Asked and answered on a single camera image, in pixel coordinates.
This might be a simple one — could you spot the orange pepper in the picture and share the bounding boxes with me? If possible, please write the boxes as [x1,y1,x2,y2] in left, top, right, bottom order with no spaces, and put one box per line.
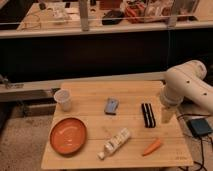
[142,139,162,156]

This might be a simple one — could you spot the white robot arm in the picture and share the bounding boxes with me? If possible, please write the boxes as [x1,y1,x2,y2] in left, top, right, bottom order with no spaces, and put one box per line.
[159,60,213,123]

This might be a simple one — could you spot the orange ceramic bowl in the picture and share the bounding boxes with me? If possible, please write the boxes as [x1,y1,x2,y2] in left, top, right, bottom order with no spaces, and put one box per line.
[49,118,87,155]

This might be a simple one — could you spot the black striped rectangular case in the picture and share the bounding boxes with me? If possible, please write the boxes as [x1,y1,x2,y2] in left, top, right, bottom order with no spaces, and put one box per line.
[141,103,156,128]

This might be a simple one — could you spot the black power box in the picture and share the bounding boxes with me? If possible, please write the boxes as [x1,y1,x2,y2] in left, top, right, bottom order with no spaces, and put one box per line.
[187,118,213,137]

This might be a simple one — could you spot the blue grey sponge block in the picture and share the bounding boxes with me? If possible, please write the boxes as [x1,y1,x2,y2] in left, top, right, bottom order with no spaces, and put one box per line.
[104,98,119,115]

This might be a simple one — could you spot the white plastic bottle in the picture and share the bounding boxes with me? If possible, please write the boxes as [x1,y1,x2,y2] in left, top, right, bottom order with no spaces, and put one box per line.
[97,128,131,160]

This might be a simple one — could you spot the orange red items pile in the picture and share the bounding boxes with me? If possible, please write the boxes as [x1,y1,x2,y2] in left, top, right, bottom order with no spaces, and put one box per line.
[125,3,146,23]

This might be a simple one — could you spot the translucent plastic cup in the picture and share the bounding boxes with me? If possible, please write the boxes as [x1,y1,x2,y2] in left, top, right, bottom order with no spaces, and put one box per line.
[54,89,71,111]

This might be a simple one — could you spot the black bag on shelf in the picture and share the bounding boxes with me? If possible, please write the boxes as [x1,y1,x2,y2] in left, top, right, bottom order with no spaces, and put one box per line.
[102,10,124,25]

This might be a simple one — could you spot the metal rail beam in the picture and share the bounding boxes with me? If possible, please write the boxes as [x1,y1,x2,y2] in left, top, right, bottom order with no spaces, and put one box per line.
[0,71,164,102]

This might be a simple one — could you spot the grey vertical post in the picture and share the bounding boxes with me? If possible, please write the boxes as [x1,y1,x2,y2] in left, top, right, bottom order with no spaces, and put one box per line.
[78,0,89,31]

